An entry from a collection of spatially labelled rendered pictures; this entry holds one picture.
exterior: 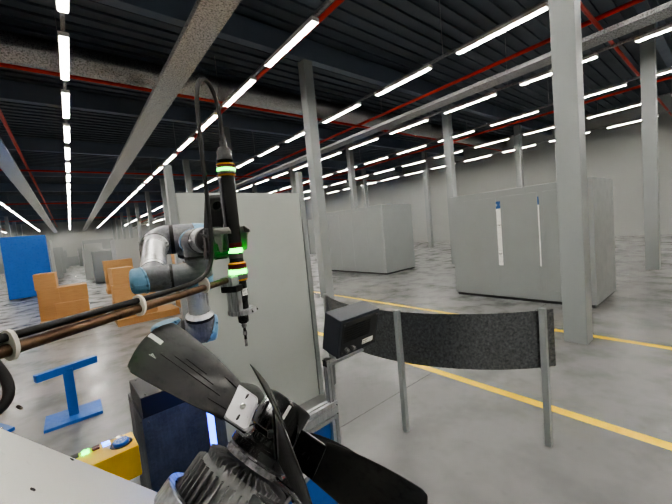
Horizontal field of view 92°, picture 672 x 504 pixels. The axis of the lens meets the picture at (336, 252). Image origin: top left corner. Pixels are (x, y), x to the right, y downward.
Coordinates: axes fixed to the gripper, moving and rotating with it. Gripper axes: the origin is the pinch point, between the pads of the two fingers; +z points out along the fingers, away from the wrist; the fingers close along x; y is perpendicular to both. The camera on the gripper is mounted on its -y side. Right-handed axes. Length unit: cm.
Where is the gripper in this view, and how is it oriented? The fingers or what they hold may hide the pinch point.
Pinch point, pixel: (237, 228)
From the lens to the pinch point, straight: 80.9
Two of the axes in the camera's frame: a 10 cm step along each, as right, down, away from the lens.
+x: -7.4, 1.2, -6.6
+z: 6.6, 0.0, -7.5
